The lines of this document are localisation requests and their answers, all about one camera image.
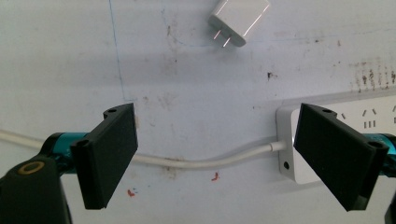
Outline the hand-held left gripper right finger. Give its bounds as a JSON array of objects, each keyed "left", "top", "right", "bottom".
[{"left": 293, "top": 103, "right": 396, "bottom": 212}]

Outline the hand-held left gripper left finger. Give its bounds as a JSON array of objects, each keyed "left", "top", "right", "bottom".
[{"left": 40, "top": 103, "right": 139, "bottom": 210}]

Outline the white power strip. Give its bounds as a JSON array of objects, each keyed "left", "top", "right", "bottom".
[{"left": 276, "top": 94, "right": 396, "bottom": 185}]

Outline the white plug charger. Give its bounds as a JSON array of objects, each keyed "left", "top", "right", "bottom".
[{"left": 207, "top": 0, "right": 272, "bottom": 49}]

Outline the white power strip cable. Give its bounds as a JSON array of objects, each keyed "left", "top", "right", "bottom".
[{"left": 0, "top": 129, "right": 287, "bottom": 171}]

